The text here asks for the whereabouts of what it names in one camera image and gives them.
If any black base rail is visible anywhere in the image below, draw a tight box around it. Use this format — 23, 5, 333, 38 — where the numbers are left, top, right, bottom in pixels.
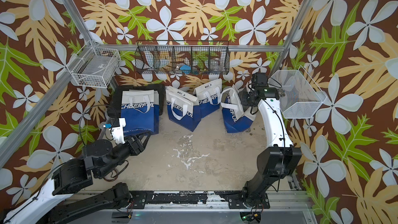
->
130, 190, 270, 210

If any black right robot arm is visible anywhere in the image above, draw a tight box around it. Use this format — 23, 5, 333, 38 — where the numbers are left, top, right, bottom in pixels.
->
239, 88, 302, 207

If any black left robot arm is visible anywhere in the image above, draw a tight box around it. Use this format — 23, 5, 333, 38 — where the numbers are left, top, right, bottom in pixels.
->
1, 131, 151, 224

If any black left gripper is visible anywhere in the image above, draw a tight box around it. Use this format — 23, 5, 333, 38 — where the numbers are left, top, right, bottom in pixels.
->
98, 130, 152, 177

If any black plastic tool case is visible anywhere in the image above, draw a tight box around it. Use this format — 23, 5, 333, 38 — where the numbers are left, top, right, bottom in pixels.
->
107, 84, 166, 118

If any white mesh bin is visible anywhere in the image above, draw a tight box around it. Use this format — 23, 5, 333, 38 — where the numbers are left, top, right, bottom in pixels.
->
268, 66, 326, 119

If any white wire basket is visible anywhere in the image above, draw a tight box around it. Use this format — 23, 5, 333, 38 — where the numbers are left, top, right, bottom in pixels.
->
67, 41, 121, 88

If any black wire basket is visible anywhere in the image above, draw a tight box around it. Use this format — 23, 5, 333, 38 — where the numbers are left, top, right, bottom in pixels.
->
134, 40, 231, 75

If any narrow takeout bag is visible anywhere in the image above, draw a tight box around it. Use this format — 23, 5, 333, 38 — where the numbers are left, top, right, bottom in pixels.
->
165, 86, 202, 132

